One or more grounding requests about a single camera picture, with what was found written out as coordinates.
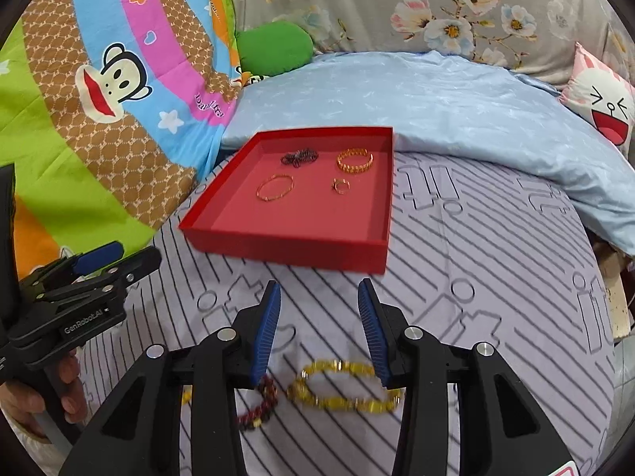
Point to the beige wooden bed frame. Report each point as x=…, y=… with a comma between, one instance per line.
x=620, y=297

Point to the lilac striped bed sheet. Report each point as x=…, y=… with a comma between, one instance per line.
x=471, y=258

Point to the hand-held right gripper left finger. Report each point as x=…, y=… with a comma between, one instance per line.
x=265, y=337

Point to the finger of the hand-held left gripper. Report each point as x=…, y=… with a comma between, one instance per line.
x=99, y=255
x=141, y=263

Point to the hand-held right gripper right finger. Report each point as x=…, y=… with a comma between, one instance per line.
x=372, y=332

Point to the person's left hand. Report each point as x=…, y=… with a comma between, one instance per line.
x=74, y=386

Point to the pink cartoon face cushion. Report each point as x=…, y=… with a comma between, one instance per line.
x=600, y=104

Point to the green pillow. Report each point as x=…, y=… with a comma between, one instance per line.
x=273, y=49

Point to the red cardboard box tray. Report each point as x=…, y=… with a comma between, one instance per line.
x=297, y=228

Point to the cartoon monkey printed blanket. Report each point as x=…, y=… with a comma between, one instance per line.
x=99, y=124

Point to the light blue quilt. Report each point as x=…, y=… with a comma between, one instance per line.
x=446, y=104

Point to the thin gold bangle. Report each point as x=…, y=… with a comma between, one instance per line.
x=270, y=201

